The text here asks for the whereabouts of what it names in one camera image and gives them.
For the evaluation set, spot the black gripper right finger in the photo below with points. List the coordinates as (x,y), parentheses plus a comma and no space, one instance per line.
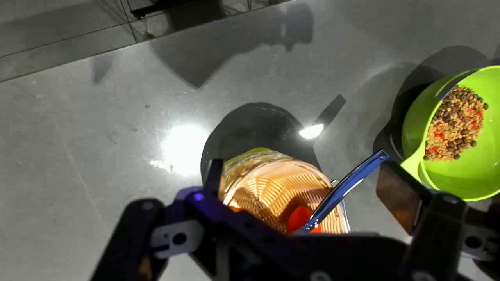
(434,224)

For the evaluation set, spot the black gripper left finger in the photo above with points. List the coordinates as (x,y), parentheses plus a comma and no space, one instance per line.
(146,235)

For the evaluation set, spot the brown wicker basket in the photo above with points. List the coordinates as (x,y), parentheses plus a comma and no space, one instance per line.
(270,185)

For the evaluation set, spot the blue plastic spoon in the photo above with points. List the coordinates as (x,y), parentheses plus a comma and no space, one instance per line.
(342,190)

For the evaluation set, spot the green plastic bowl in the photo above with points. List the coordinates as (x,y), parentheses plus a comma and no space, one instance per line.
(475,174)

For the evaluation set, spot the red toy pepper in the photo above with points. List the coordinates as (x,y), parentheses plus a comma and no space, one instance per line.
(298,221)

